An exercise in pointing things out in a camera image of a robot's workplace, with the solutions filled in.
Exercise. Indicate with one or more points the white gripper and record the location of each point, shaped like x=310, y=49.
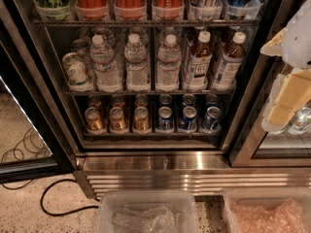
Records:
x=297, y=46

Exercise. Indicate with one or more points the orange can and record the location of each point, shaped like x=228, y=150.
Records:
x=94, y=121
x=118, y=101
x=94, y=101
x=141, y=100
x=141, y=118
x=117, y=119

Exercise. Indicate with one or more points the silver can behind door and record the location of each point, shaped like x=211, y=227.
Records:
x=300, y=122

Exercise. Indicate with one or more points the blue can back right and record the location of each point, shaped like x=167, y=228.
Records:
x=211, y=100

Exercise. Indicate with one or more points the right fridge glass door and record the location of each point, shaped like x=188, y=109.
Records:
x=258, y=148

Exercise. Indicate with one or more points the blue can front right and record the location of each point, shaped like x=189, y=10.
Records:
x=211, y=118

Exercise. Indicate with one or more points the blue can back middle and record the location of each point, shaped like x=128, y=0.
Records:
x=188, y=100

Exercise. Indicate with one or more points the blue can front middle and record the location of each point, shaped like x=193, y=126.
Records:
x=187, y=120

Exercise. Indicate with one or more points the blue can back left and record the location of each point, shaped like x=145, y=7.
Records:
x=165, y=100

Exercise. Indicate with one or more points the blue can front left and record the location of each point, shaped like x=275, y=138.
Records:
x=164, y=121

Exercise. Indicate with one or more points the stainless steel fridge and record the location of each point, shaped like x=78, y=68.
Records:
x=196, y=162

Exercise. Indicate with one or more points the red cola can middle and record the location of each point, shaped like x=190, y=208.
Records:
x=130, y=9

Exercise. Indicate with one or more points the silver can behind green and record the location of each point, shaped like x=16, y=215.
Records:
x=81, y=47

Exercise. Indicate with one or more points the red cola can left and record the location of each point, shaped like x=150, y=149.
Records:
x=91, y=9

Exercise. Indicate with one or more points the green white can front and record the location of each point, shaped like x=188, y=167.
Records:
x=75, y=69

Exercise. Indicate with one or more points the open fridge glass door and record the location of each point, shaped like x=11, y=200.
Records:
x=32, y=106

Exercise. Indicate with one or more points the tea bottle right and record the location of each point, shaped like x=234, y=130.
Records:
x=228, y=63

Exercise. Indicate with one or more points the tea bottle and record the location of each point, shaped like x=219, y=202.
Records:
x=228, y=63
x=198, y=63

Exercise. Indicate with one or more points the tea bottle left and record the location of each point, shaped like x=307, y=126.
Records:
x=198, y=63

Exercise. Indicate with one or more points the water bottle right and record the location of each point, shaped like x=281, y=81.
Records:
x=168, y=64

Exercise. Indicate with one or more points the water bottle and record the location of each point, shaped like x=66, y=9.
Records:
x=105, y=65
x=136, y=62
x=168, y=64

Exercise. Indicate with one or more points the clear plastic bin right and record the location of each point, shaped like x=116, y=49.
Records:
x=268, y=197

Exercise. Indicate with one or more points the clear plastic bin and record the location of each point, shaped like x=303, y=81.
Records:
x=268, y=197
x=178, y=201

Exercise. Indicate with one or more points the pink bubble wrap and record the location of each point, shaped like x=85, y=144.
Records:
x=286, y=218

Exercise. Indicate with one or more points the water bottle middle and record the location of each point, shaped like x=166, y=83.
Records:
x=136, y=62

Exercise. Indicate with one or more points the water bottle left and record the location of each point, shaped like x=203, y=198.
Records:
x=105, y=65

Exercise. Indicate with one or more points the clear bubble wrap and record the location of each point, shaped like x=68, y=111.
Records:
x=157, y=220

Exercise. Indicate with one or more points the clear plastic bin left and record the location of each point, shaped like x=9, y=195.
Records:
x=178, y=201

